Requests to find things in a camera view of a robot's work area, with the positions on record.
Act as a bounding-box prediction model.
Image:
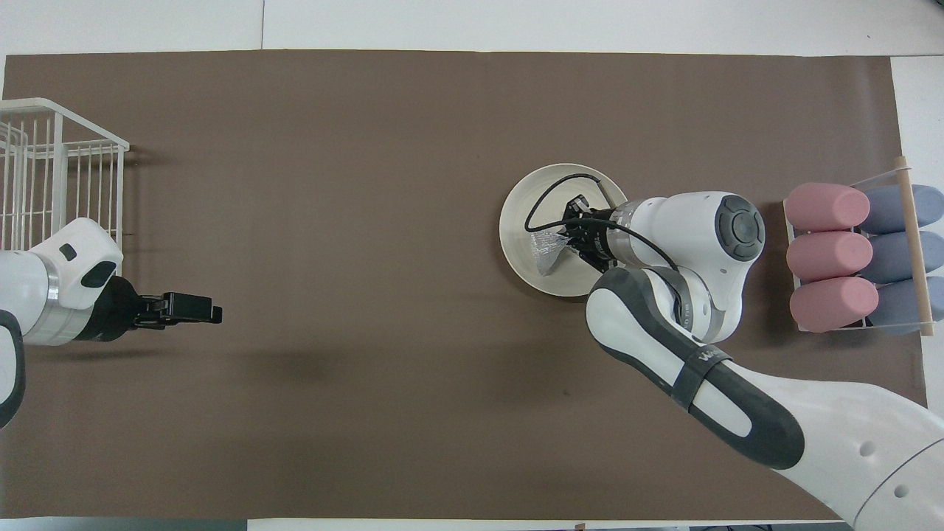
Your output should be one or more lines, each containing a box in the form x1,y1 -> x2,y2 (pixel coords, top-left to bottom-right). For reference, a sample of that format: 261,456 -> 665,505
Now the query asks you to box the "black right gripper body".
572,205 -> 628,272

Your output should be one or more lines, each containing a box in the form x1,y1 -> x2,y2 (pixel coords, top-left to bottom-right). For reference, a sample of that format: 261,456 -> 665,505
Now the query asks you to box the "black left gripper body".
74,277 -> 164,342

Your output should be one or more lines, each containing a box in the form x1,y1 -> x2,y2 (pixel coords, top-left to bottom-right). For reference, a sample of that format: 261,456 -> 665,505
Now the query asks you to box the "silver mesh sponge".
528,229 -> 580,277

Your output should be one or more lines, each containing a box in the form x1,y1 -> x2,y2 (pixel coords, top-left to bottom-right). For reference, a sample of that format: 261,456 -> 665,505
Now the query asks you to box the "cream round plate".
499,163 -> 636,298

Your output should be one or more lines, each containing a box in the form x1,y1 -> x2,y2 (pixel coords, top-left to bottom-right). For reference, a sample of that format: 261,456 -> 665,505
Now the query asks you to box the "brown table mat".
0,50 -> 941,521

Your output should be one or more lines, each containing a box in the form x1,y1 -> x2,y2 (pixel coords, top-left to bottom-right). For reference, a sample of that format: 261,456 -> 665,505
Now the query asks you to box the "pink plastic cup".
784,183 -> 871,234
786,231 -> 874,283
789,277 -> 880,333

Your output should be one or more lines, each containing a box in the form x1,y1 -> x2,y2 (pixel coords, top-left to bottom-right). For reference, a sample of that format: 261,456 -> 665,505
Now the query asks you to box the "blue plastic cup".
863,232 -> 944,285
870,277 -> 944,336
861,184 -> 944,235

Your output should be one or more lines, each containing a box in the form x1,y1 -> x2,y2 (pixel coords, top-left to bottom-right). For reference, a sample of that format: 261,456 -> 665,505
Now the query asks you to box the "cup rack with wooden bar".
782,156 -> 937,339

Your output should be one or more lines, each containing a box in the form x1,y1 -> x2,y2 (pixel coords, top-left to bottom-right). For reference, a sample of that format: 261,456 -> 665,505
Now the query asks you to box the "white wire dish rack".
0,98 -> 131,251

